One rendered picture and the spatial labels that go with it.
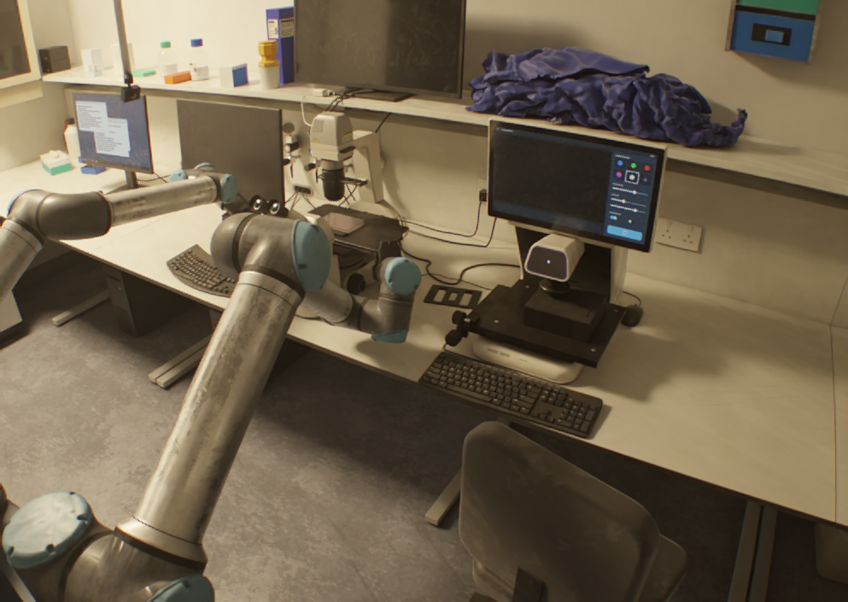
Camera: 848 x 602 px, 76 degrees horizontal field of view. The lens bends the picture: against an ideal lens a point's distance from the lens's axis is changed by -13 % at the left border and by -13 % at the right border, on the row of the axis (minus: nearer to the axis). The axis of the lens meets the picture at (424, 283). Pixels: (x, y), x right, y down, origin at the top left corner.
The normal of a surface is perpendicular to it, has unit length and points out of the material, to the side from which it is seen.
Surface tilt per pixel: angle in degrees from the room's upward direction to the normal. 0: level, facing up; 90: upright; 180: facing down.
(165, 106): 90
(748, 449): 0
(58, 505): 5
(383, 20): 86
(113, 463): 0
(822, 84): 90
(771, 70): 90
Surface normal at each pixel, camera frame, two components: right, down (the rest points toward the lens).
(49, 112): 0.86, 0.25
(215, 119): -0.50, 0.36
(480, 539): -0.71, 0.34
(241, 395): 0.68, -0.10
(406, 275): 0.24, -0.04
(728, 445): 0.00, -0.88
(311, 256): 0.96, 0.07
